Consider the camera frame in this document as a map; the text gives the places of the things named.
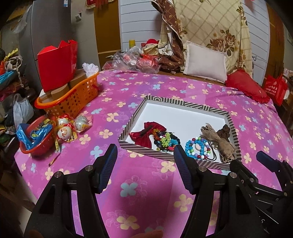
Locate multicolour round bead bracelet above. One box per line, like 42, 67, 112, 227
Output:
186, 136, 212, 160

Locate colourful flower bead bracelets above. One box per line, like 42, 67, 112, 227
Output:
152, 128, 181, 153

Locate striped white jewelry box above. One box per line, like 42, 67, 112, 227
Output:
118, 96, 241, 161

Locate beige fabric hair bow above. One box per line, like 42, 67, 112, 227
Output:
201, 123, 236, 163

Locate pencil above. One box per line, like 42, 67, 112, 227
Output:
48, 151, 61, 167

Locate brown scrunchie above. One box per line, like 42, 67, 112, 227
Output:
216, 124, 230, 142

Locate red plastic bowl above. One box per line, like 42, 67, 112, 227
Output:
16, 115, 56, 157

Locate blue plastic wrapper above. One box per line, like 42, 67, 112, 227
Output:
16, 123, 53, 150

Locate red shopping bag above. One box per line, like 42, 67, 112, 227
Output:
262, 74, 288, 106

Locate pink floral bed sheet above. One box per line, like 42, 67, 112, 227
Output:
15, 71, 292, 237

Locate red cushion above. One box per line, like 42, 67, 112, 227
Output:
225, 69, 270, 104

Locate white plastic bag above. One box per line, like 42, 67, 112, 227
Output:
13, 93, 34, 129

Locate orange plastic basket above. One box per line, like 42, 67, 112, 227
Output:
34, 72, 99, 118

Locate red velvet bow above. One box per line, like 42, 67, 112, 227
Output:
129, 122, 166, 149

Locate beige pillow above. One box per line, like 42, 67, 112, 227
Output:
183, 41, 227, 83

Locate red gift bag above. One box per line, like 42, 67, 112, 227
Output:
37, 40, 78, 92

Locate white tissue paper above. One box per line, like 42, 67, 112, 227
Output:
82, 62, 99, 78

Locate floral beige quilt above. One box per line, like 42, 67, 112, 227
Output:
151, 0, 253, 75

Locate santa plush toy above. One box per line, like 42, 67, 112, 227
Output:
141, 39, 159, 56

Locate clear plastic bag of items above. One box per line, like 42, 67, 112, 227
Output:
102, 46, 160, 74

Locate grey refrigerator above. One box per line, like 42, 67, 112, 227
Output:
18, 0, 99, 88

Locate black cord necklace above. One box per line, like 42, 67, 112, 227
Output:
198, 135, 218, 162

